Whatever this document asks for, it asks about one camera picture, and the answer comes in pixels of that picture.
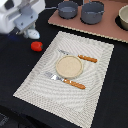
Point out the round beige plate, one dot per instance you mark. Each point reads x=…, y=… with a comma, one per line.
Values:
x=69, y=66

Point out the small grey frying pan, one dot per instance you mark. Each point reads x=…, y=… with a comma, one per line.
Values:
x=67, y=9

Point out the grey pot with handles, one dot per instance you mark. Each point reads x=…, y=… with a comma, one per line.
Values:
x=92, y=12

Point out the beige bowl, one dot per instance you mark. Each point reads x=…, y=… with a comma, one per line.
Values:
x=123, y=14

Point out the fork with wooden handle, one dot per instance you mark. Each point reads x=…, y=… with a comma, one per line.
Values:
x=55, y=77

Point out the white toy fish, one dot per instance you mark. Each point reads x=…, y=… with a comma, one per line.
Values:
x=33, y=34

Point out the brown stove board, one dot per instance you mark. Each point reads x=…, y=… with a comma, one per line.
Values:
x=106, y=28

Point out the knife with wooden handle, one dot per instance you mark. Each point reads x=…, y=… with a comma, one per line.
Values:
x=80, y=56

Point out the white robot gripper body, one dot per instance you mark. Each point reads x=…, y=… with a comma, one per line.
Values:
x=19, y=15

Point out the red toy tomato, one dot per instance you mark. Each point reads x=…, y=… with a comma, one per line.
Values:
x=36, y=46

